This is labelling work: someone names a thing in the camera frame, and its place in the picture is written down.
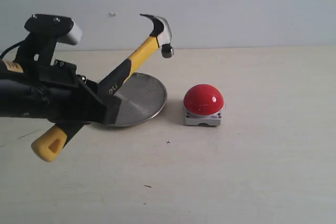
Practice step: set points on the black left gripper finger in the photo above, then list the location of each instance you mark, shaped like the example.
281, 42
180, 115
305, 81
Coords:
93, 86

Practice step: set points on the round steel plate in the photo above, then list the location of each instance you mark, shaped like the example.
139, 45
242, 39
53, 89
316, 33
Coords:
139, 99

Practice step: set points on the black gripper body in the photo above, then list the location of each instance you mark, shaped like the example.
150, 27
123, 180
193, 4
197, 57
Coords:
64, 95

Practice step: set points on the yellow black claw hammer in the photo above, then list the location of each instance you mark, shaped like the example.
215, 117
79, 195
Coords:
50, 144

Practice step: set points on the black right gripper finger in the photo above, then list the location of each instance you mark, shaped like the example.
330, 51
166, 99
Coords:
102, 108

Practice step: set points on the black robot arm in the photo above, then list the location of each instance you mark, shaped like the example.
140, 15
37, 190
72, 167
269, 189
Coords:
19, 93

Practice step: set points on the red dome push button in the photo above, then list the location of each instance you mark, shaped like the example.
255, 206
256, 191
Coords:
203, 104

